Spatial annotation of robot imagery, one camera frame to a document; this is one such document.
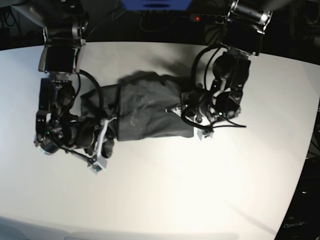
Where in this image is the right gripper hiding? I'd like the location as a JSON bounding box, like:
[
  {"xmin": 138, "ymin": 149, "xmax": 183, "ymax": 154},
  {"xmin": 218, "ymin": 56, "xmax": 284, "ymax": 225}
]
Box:
[{"xmin": 59, "ymin": 118, "xmax": 102, "ymax": 155}]

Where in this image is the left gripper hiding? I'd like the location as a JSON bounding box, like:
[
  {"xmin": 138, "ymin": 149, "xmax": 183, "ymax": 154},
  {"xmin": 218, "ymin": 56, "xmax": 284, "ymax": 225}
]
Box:
[{"xmin": 181, "ymin": 91, "xmax": 220, "ymax": 127}]

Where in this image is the blue plastic box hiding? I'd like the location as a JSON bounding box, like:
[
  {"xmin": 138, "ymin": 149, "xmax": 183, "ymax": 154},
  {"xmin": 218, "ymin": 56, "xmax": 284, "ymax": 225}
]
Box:
[{"xmin": 121, "ymin": 0, "xmax": 192, "ymax": 11}]

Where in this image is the black OpenArm labelled box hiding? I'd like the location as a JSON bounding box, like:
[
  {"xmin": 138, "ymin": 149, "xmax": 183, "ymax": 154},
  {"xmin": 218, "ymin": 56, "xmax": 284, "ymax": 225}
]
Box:
[{"xmin": 274, "ymin": 184, "xmax": 320, "ymax": 240}]

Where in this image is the grey T-shirt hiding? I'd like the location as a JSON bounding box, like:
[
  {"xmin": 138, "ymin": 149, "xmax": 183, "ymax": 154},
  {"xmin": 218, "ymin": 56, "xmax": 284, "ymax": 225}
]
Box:
[{"xmin": 79, "ymin": 71, "xmax": 196, "ymax": 158}]

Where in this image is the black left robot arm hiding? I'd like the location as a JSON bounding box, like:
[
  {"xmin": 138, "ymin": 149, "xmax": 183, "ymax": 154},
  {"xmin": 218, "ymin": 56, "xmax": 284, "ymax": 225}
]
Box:
[{"xmin": 180, "ymin": 0, "xmax": 289, "ymax": 133}]

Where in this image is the black power strip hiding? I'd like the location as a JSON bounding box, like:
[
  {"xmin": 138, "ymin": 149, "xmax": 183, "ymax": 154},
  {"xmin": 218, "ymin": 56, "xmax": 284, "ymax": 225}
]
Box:
[{"xmin": 189, "ymin": 14, "xmax": 225, "ymax": 25}]

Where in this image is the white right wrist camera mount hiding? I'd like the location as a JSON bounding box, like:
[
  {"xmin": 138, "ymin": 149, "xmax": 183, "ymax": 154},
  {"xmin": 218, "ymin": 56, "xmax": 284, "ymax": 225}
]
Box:
[{"xmin": 89, "ymin": 117, "xmax": 117, "ymax": 175}]

